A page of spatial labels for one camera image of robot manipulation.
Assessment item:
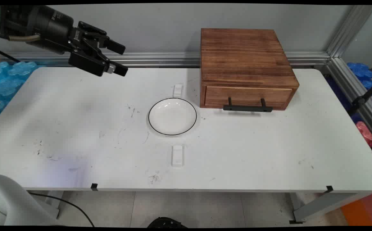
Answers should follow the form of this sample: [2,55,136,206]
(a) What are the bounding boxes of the horizontal aluminium frame rail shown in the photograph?
[0,51,331,68]

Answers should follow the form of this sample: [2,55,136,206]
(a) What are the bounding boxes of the black round floor object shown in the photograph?
[147,217,188,228]

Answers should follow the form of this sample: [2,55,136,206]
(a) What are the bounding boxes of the brown wooden drawer cabinet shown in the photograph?
[200,28,300,111]

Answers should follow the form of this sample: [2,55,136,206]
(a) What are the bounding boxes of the black tripod stand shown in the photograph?
[347,68,372,116]

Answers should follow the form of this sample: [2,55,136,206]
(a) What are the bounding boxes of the wooden drawer with black handle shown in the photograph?
[204,85,293,113]

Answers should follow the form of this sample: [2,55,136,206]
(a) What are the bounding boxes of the white plate with black rim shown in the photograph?
[148,98,198,136]

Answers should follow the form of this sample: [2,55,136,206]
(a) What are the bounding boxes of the orange box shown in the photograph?
[341,193,372,226]

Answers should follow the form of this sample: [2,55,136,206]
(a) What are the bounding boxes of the pink plastic bag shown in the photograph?
[355,121,372,148]

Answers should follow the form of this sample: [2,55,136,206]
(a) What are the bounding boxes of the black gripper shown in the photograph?
[29,6,129,77]

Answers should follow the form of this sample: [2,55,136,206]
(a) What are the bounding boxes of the upright aluminium frame post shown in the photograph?
[325,5,372,59]

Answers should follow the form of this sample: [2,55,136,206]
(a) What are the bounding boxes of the beige hose on wrist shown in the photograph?
[8,34,41,43]

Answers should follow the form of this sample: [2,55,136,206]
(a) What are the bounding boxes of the black floor cable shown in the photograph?
[28,192,95,227]

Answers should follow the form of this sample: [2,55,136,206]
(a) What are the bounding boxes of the slanted aluminium frame rail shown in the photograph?
[325,57,372,146]

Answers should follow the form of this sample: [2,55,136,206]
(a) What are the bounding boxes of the blue bubble wrap sheet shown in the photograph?
[0,61,39,125]
[326,62,372,109]

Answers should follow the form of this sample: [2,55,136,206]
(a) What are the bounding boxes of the long white plastic block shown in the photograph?
[171,145,185,167]

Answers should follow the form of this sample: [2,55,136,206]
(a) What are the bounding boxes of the grey table leg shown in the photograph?
[289,192,372,224]
[29,191,65,220]

